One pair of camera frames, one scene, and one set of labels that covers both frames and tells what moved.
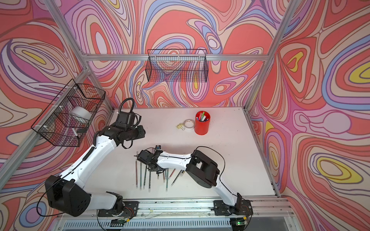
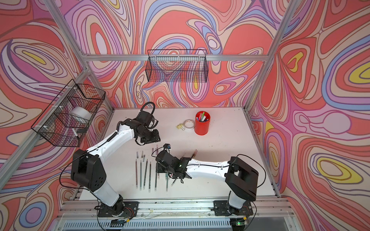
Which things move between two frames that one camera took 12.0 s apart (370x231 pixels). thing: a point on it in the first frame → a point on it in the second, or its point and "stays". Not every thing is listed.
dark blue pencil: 144,178 stays
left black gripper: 141,133 → 156,137
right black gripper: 157,171 → 160,170
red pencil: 136,174 stays
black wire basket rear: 177,65 stays
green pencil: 140,174 stays
